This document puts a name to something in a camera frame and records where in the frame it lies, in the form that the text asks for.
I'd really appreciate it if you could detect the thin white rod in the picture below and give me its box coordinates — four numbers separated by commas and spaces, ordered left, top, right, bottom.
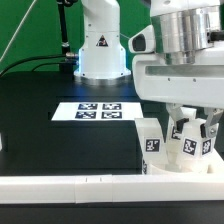
0, 0, 38, 63

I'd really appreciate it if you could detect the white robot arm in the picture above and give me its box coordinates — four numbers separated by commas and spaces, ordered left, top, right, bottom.
74, 0, 224, 138

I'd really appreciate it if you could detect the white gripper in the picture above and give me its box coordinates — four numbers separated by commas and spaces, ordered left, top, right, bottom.
128, 25, 224, 138

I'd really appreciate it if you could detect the white L-shaped fence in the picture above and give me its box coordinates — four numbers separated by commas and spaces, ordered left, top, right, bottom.
0, 152, 224, 204

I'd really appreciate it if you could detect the white block at left edge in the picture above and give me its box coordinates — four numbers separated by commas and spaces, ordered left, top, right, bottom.
0, 133, 3, 151

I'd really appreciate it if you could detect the white marker tag sheet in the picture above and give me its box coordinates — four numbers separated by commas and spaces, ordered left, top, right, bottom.
52, 102, 143, 121

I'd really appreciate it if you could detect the white round stool seat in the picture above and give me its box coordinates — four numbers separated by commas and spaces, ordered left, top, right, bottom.
142, 160, 208, 175

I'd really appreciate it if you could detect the black cable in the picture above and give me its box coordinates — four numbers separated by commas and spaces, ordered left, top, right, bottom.
0, 54, 79, 78

